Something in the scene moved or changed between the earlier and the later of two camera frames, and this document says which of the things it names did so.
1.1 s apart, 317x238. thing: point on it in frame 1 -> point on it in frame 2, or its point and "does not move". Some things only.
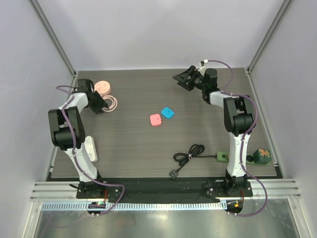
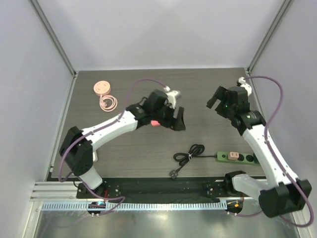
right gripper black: x=191 y=78 -> x=223 y=99
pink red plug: x=155 y=120 does not move
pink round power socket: x=103 y=87 does not move
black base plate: x=164 y=187 does not move
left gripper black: x=97 y=109 -> x=179 y=125
